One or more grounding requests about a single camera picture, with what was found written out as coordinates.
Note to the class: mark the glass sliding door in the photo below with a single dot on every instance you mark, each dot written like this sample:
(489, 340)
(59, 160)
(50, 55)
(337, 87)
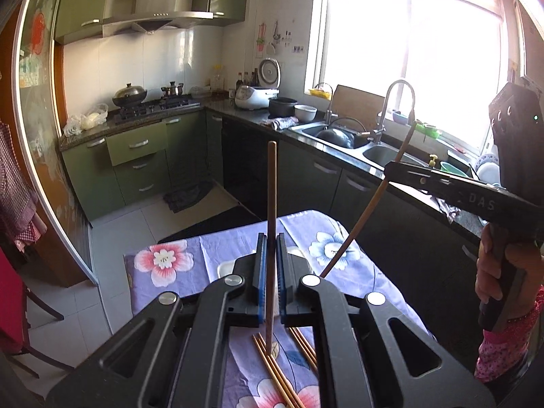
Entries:
(42, 136)

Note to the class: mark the stainless double sink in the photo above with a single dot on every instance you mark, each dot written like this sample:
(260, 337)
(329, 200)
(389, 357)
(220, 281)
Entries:
(382, 153)

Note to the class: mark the red checked apron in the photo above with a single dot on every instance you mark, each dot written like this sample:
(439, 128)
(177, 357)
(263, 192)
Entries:
(15, 195)

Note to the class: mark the steel range hood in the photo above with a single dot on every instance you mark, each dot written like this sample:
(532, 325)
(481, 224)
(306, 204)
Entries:
(157, 4)

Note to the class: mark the white bowl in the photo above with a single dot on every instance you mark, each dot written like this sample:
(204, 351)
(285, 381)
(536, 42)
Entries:
(305, 113)

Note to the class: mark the yellow basket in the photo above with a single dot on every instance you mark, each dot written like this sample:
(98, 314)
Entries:
(321, 92)

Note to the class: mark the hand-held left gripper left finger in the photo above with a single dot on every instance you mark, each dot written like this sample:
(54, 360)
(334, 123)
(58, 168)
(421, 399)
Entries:
(262, 280)

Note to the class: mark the purple floral tablecloth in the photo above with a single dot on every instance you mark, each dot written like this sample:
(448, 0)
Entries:
(204, 263)

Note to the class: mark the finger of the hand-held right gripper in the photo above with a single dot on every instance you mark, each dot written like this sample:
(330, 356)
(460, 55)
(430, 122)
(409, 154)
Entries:
(425, 178)

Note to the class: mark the red paper decoration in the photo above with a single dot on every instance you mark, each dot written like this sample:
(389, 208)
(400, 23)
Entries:
(39, 32)

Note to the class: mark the kitchen window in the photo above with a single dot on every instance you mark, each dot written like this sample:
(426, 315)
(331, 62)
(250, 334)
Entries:
(446, 72)

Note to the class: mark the open green drawer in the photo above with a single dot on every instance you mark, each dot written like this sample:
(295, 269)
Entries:
(136, 144)

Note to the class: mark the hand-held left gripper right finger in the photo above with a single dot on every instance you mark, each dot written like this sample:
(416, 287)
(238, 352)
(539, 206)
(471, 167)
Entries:
(282, 280)

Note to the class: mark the red chair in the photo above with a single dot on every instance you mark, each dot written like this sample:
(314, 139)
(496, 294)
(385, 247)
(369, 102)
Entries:
(10, 306)

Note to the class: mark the black wok in sink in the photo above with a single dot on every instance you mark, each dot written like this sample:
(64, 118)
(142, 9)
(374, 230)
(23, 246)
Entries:
(335, 138)

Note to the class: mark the white rice cooker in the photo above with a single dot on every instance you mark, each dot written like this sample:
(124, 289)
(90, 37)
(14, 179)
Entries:
(253, 97)

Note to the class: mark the blue small bowl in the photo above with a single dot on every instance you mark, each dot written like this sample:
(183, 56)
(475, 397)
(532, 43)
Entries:
(400, 117)

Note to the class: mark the dark wok with lid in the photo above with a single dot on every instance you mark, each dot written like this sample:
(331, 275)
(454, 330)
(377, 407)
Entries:
(129, 95)

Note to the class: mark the wall sticker decor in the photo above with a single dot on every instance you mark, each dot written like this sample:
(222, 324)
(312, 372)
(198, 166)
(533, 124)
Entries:
(276, 38)

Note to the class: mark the tall steel faucet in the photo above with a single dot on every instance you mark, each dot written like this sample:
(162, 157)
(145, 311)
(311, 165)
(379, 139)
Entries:
(389, 93)

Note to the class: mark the green plastic basin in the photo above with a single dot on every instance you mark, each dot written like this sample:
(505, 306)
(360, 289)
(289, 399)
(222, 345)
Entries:
(452, 168)

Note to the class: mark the white plates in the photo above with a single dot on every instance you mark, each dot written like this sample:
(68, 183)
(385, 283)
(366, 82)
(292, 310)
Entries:
(488, 172)

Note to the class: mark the clear oil bottle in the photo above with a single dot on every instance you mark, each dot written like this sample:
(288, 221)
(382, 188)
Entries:
(217, 80)

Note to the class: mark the black gas stove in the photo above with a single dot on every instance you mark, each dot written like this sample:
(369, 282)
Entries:
(157, 108)

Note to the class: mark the black inner pot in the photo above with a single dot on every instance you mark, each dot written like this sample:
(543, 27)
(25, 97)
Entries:
(282, 108)

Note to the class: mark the person's right hand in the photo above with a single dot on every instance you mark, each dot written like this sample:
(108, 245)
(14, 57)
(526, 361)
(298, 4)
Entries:
(484, 272)

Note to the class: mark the steel cooking pot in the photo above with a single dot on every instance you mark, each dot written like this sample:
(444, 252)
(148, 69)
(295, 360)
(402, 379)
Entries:
(172, 90)

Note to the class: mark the checked dishcloth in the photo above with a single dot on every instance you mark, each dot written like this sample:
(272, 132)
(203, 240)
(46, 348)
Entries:
(278, 124)

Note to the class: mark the green base cabinet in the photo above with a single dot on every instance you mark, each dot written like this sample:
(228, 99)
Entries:
(91, 178)

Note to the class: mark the white plastic bag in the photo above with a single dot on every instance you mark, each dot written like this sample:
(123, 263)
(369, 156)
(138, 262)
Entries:
(87, 121)

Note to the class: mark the green soap tray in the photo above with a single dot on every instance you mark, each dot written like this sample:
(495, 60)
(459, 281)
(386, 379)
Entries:
(427, 129)

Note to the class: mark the dark cloth rag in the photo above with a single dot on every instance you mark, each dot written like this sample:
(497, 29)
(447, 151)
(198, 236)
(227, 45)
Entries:
(189, 197)

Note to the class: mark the small yellow tap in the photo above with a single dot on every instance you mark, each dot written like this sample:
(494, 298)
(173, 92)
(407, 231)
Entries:
(432, 160)

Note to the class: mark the wooden cutting board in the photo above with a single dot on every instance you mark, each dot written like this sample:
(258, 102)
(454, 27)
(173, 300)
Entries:
(359, 102)

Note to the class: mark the dark sauce bottle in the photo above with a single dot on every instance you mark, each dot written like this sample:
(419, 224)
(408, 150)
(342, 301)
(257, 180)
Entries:
(256, 77)
(239, 81)
(247, 79)

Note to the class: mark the person's right forearm pink sleeve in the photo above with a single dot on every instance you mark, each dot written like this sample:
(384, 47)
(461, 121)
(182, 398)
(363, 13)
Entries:
(497, 352)

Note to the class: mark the dark base cabinet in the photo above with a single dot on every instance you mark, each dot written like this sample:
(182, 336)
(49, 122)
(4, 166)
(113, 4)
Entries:
(306, 187)

